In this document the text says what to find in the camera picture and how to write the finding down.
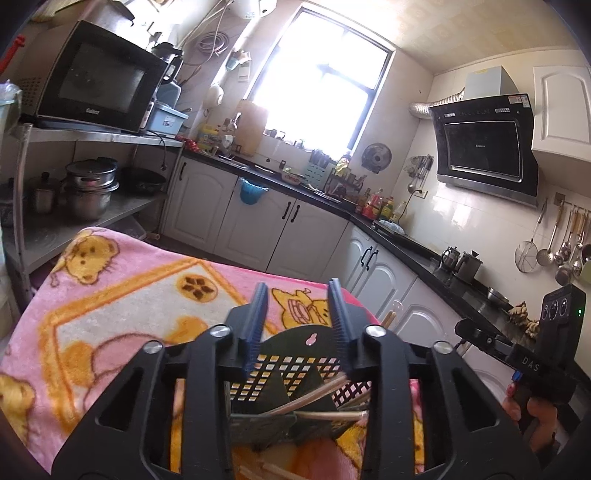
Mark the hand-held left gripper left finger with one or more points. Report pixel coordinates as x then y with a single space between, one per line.
256 323

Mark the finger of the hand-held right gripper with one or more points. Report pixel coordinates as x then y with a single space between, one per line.
480 339

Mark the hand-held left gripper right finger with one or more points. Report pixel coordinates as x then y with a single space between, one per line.
339 318

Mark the dark green utensil basket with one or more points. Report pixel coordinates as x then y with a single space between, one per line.
295 344

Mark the plastic-wrapped chopstick pair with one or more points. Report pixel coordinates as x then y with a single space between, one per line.
265 471
388 319

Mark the bunch of chopsticks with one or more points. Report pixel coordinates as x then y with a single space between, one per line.
304 399

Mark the person's right hand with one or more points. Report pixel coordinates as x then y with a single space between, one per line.
540 417

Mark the steel bowl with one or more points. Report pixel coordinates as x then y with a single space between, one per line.
498 296

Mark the ginger roots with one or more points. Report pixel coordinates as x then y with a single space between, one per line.
524 318

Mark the large steel kettle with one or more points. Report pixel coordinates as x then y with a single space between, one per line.
470 267

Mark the small steel kettle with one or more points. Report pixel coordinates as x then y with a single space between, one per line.
450 258

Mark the row of hanging ladles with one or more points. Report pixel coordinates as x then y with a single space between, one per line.
563 251

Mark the cluster of condiment bottles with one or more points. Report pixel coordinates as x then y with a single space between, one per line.
381 205

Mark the dark spice rack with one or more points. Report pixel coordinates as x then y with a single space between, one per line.
344 189

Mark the blue hanging bin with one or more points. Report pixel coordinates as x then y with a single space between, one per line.
253 191

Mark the pink cartoon blanket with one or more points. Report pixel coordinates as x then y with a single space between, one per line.
115 295

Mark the teal knife block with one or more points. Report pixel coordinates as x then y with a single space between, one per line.
317 173

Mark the patterned dish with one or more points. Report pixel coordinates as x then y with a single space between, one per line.
293 176

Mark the black wok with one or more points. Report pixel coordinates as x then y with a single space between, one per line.
143 180

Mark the wooden cutting board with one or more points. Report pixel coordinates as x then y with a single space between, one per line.
253 127

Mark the black range hood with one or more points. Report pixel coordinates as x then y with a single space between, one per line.
480 143

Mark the stacked steel pots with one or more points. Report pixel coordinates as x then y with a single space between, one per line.
87 198

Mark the light blue plastic box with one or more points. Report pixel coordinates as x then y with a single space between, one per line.
168 120

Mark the kitchen window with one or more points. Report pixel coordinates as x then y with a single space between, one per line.
318 78

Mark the small lidded steel pot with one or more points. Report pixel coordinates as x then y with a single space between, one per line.
44 194

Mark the metal shelf rack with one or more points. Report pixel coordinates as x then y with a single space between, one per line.
92 136

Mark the black blender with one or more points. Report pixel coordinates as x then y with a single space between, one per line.
167 64

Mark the black microwave oven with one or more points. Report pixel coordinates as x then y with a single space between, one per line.
101 78

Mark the white water heater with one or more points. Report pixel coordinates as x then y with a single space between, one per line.
254 7

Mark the round wall exhaust fan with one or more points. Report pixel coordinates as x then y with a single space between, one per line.
377 158

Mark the wall rack of small tools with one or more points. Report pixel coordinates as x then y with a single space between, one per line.
421 170

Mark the white round wall appliance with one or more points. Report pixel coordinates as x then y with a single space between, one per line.
215 95

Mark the aluminium exhaust duct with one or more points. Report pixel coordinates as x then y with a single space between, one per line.
436 104

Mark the white wall cabinet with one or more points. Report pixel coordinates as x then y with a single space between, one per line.
563 110

